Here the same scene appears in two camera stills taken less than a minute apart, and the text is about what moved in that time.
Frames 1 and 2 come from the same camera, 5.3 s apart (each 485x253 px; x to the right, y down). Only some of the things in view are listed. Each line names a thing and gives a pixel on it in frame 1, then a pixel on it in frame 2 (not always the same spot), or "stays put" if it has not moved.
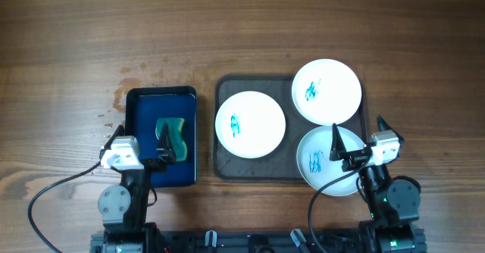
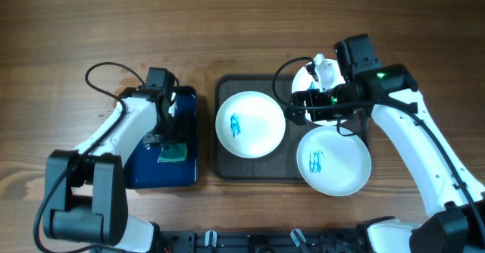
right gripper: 356,159 → 299,106
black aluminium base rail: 257,242 stays put
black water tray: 144,105 stays put
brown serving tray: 280,164 stays put
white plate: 250,124 stays put
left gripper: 164,157 → 148,142
